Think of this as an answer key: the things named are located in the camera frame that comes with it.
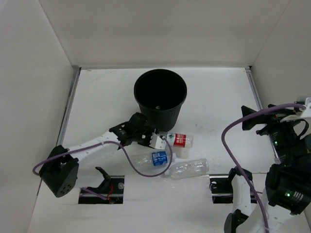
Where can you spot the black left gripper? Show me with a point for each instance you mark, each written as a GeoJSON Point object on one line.
{"type": "Point", "coordinates": [147, 139]}

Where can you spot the red label clear bottle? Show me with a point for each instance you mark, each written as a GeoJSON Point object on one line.
{"type": "Point", "coordinates": [180, 143]}

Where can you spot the blue label clear bottle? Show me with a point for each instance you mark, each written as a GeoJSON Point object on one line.
{"type": "Point", "coordinates": [157, 160]}

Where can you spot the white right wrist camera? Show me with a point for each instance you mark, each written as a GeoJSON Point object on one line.
{"type": "Point", "coordinates": [299, 113]}

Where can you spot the right aluminium table rail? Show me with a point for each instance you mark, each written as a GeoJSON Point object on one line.
{"type": "Point", "coordinates": [259, 105]}

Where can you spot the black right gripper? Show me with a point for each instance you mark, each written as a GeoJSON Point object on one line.
{"type": "Point", "coordinates": [273, 120]}

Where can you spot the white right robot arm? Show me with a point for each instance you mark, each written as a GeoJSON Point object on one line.
{"type": "Point", "coordinates": [287, 190]}

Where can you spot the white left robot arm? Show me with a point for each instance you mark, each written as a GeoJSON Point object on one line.
{"type": "Point", "coordinates": [60, 170]}

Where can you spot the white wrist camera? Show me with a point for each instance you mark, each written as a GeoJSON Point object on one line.
{"type": "Point", "coordinates": [157, 142]}
{"type": "Point", "coordinates": [299, 113]}

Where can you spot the black plastic waste bin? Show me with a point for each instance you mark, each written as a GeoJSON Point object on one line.
{"type": "Point", "coordinates": [160, 94]}

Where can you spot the aluminium table rail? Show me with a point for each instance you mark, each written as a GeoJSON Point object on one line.
{"type": "Point", "coordinates": [259, 105]}
{"type": "Point", "coordinates": [68, 107]}

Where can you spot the left aluminium table rail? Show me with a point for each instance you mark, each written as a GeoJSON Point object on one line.
{"type": "Point", "coordinates": [68, 107]}

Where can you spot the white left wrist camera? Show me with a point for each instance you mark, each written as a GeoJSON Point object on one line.
{"type": "Point", "coordinates": [157, 142]}

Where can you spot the clear unlabelled plastic bottle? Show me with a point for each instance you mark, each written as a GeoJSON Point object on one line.
{"type": "Point", "coordinates": [187, 169]}

